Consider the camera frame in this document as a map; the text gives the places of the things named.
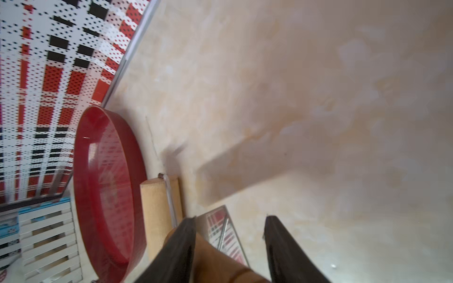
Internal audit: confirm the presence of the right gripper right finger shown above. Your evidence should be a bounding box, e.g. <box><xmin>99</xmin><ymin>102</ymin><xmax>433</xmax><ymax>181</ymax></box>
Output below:
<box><xmin>264</xmin><ymin>215</ymin><xmax>329</xmax><ymax>283</ymax></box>

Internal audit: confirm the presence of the blue white toy crib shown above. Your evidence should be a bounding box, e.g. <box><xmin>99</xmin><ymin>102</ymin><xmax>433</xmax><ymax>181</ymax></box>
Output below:
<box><xmin>1</xmin><ymin>198</ymin><xmax>83</xmax><ymax>283</ymax></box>

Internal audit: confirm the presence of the wooden rolling pin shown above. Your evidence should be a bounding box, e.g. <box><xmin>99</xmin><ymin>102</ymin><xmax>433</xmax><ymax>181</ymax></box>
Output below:
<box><xmin>139</xmin><ymin>172</ymin><xmax>271</xmax><ymax>283</ymax></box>

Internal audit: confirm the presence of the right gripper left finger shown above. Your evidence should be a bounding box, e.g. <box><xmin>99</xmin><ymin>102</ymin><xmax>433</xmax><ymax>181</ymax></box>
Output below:
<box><xmin>136</xmin><ymin>218</ymin><xmax>197</xmax><ymax>283</ymax></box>

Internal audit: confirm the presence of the round red tray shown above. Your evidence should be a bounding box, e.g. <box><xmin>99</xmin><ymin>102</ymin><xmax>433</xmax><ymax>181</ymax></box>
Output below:
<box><xmin>73</xmin><ymin>106</ymin><xmax>146</xmax><ymax>283</ymax></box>

